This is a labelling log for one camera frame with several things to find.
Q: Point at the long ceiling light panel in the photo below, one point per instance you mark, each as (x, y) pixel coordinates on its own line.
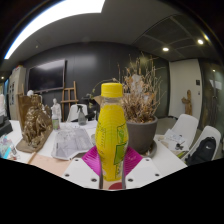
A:
(60, 13)

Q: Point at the wooden easel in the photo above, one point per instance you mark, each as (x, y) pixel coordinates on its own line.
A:
(69, 100)

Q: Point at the white cabinet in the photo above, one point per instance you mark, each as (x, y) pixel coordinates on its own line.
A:
(16, 93)

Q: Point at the brown relief sculpture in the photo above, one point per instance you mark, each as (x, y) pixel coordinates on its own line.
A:
(35, 123)

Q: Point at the clear spray bottle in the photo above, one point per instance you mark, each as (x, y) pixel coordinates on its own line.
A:
(82, 118)

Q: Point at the folded newspaper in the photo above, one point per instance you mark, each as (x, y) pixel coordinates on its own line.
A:
(71, 141)

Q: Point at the wooden wall figure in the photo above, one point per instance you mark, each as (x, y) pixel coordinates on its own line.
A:
(187, 101)

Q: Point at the white bottle with green label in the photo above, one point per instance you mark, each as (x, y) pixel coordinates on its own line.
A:
(55, 125)

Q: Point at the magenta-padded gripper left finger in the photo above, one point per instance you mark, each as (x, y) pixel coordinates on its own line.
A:
(78, 170)

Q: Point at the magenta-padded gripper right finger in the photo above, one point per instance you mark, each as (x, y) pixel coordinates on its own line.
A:
(145, 170)

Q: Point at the black wall screen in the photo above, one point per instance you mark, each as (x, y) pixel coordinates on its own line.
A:
(46, 76)

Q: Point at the black backpack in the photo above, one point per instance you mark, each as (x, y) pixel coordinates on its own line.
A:
(201, 151)

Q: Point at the loose paper sheets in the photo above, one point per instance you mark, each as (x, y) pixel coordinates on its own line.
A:
(173, 140)

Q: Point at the white plaster bust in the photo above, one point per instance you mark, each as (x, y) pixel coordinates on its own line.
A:
(30, 93)

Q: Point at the colourful printed sheets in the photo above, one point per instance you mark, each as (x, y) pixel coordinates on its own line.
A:
(6, 148)

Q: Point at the light wooden drawing board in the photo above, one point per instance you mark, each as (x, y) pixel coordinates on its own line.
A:
(50, 163)

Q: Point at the white plaster figurine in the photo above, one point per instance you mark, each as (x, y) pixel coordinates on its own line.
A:
(56, 106)

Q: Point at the yellow drink bottle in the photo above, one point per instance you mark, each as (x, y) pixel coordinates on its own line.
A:
(110, 133)

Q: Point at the grey pot with dried plant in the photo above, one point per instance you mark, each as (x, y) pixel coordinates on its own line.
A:
(141, 135)

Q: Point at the white plaster torso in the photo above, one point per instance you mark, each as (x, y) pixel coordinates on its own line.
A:
(136, 83)

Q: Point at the black foam blocks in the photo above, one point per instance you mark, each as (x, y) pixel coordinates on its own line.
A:
(5, 126)

